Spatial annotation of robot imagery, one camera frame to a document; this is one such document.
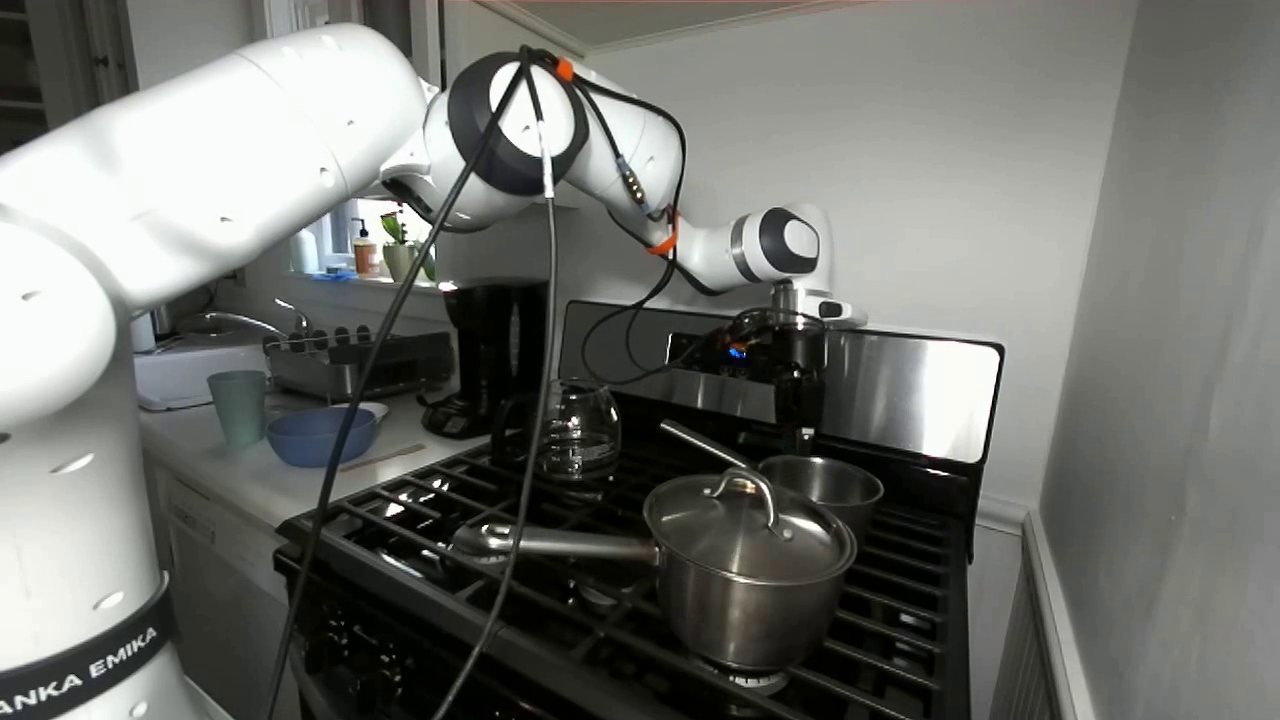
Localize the large steel saucepan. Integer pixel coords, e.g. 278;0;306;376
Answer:
450;470;864;676

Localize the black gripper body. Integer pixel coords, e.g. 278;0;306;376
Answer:
725;303;834;403

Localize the teal plastic cup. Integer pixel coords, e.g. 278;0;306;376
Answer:
204;369;278;452

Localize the long black cable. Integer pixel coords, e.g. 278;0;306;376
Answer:
261;53;542;720

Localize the grey dish tray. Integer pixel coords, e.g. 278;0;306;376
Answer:
261;320;455;408

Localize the black cast iron grate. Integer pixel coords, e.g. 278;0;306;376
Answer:
279;438;969;705

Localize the chrome faucet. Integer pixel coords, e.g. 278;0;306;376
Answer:
195;307;290;345

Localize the white kitchen counter cabinet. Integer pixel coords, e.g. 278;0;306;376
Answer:
134;383;494;720

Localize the small steel saucepan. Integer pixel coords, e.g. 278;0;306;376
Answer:
656;414;888;539

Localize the small potted plant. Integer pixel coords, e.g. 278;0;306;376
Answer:
375;208;424;288

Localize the black cable with orange ties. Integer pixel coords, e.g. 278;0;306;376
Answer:
556;57;695;391

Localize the small orange bottle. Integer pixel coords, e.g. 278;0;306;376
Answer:
349;215;381;279

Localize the blue bowl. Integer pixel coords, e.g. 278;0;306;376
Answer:
265;398;386;470

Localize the long grey cable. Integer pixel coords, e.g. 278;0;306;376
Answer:
433;57;567;720

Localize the black coffee maker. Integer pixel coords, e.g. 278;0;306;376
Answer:
421;276;556;448

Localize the black gas stove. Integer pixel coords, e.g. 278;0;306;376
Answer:
271;295;1007;720

